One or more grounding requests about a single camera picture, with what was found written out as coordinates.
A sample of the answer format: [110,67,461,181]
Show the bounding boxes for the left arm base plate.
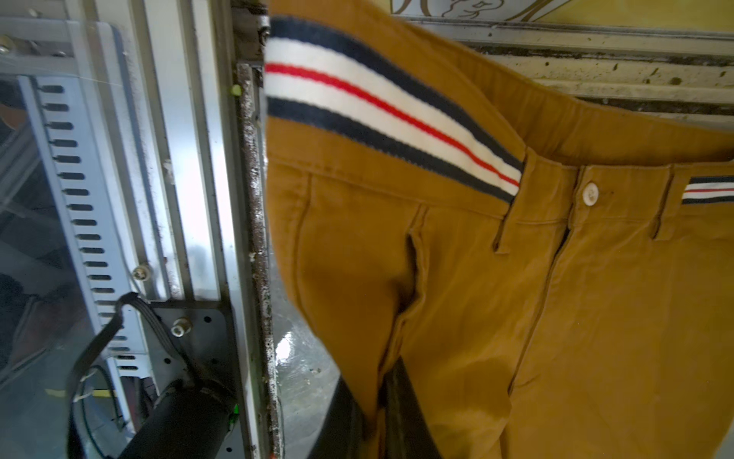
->
[145,300,260,458]

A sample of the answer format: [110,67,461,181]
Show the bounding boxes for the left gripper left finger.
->
[308,378,364,459]

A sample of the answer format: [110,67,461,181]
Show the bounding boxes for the brown long pants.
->
[264,1,733,458]

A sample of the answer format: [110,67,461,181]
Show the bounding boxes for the aluminium front rail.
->
[0,0,271,459]

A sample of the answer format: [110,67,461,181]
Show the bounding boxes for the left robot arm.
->
[120,361,441,458]

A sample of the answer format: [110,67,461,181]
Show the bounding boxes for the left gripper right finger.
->
[382,359,442,459]

